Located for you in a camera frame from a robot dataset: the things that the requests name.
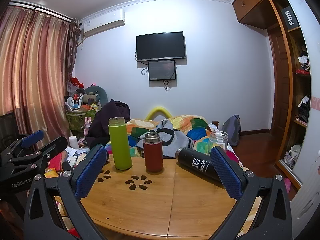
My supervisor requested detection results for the colourful patchwork blanket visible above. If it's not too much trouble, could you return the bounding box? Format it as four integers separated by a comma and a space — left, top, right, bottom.
105, 115, 241, 167

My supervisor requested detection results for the red box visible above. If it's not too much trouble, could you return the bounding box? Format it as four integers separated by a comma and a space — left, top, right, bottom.
49, 152, 63, 174

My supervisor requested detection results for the black printed box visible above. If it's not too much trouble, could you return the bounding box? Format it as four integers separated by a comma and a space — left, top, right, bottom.
280, 5, 301, 32

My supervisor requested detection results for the pink curtain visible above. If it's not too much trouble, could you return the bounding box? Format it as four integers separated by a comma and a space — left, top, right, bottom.
0, 4, 82, 142

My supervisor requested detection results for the white air conditioner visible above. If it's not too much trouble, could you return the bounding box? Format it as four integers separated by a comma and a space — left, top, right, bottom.
80, 9, 126, 38

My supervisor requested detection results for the small black monitor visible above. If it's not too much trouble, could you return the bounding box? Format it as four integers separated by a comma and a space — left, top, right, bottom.
148, 59, 176, 82

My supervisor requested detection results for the wooden wardrobe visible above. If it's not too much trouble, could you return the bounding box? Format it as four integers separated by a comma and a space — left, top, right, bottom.
266, 0, 317, 194

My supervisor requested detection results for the wooden door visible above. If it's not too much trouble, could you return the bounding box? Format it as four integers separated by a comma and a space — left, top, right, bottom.
267, 25, 286, 136

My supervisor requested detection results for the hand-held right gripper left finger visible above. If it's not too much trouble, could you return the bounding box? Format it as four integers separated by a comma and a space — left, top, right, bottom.
23, 144, 109, 240

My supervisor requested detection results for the grey-green plush toy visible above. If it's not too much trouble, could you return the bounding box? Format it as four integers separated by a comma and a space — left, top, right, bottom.
82, 85, 109, 106

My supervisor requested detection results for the red thermos cup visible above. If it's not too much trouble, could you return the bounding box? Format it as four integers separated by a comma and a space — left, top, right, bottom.
143, 132, 164, 173

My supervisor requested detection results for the black wall television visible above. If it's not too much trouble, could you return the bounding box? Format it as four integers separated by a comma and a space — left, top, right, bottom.
136, 31, 187, 62

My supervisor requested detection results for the yellow curved cushion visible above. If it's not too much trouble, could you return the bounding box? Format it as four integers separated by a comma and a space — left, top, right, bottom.
145, 107, 173, 121

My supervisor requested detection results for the red bag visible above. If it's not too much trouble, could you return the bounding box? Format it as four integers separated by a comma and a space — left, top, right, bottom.
70, 76, 84, 88

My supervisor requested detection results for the green basket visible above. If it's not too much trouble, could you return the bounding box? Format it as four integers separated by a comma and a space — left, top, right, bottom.
66, 109, 97, 133

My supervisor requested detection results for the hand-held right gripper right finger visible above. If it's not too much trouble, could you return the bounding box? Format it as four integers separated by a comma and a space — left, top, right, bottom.
209, 145, 293, 240

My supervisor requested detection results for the dark jacket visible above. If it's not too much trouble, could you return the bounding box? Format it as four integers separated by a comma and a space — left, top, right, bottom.
86, 99, 131, 151

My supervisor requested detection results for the clear glass cup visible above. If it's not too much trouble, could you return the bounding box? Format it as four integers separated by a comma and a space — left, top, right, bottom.
207, 131, 229, 158

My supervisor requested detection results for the yellow snack packet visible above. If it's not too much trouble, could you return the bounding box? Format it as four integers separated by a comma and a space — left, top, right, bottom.
44, 167, 58, 179

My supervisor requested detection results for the black monitor cable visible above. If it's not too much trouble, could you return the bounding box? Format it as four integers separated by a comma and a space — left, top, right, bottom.
162, 80, 176, 92

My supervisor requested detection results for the green thermos cup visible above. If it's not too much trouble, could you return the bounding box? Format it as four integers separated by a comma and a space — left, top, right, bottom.
108, 117, 133, 170

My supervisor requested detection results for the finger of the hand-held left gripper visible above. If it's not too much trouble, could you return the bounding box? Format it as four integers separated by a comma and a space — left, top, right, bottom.
9, 136, 69, 168
0, 129, 45, 158

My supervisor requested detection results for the grey backpack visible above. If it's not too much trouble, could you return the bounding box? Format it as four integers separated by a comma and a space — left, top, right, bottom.
221, 114, 241, 147

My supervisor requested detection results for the black mesh chair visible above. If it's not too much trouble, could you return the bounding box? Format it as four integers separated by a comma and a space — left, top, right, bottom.
0, 112, 20, 151

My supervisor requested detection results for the wooden overhead cabinet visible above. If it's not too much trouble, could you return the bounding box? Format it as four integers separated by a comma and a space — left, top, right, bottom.
232, 0, 288, 29

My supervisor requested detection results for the grey printed cloth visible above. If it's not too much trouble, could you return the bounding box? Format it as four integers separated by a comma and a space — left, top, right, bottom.
136, 119, 193, 151

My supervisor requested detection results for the black thermos cup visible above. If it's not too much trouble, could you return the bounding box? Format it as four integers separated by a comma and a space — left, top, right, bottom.
174, 147, 223, 183

